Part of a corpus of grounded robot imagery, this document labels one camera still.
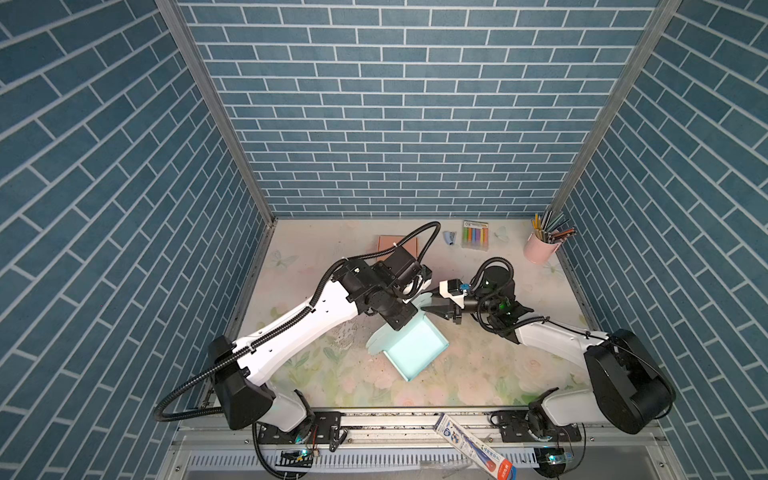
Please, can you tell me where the toothpaste tube box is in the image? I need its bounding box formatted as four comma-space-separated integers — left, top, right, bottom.
433, 413, 517, 480

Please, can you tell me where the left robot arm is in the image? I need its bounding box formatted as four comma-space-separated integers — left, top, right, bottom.
153, 221, 441, 432

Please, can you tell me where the coloured marker pack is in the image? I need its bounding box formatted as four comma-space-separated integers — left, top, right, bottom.
461, 220, 490, 251

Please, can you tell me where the light blue cardboard box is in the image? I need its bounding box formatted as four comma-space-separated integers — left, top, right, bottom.
366, 293, 449, 382

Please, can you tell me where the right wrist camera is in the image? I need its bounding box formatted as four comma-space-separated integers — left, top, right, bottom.
438, 279, 468, 309

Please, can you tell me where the aluminium mounting rail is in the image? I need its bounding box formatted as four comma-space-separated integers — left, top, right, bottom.
157, 407, 684, 479

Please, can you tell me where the pink pencil cup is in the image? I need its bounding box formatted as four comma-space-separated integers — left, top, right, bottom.
523, 233, 562, 265

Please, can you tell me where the pink cardboard box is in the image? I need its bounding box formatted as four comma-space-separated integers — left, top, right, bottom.
377, 235, 419, 257

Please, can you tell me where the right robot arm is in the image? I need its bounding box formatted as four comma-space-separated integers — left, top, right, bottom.
417, 257, 677, 441

